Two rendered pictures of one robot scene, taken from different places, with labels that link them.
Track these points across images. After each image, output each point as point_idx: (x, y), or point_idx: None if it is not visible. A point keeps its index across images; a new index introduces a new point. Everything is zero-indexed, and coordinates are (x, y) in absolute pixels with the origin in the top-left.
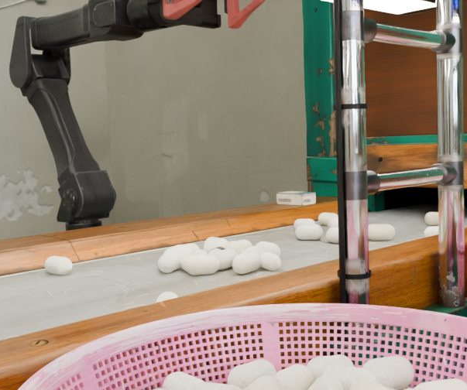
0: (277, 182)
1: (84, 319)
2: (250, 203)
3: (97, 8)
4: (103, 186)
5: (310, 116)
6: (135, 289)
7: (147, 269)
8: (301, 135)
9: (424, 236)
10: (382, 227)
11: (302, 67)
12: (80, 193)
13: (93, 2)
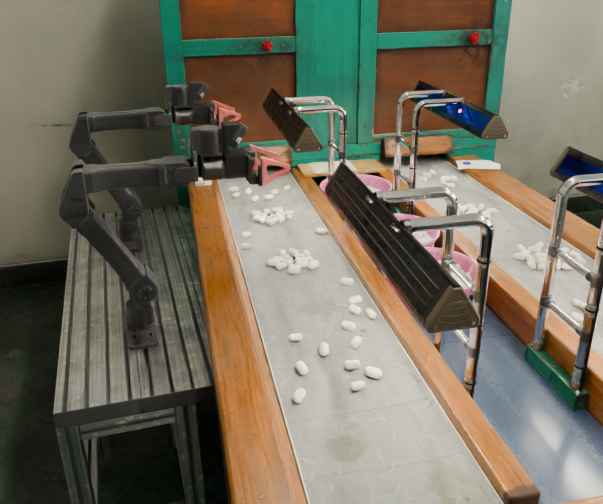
0: (1, 150)
1: (308, 241)
2: None
3: (157, 117)
4: (139, 199)
5: (176, 136)
6: (285, 232)
7: (261, 227)
8: (20, 113)
9: (279, 189)
10: (276, 190)
11: (13, 61)
12: (140, 205)
13: (151, 113)
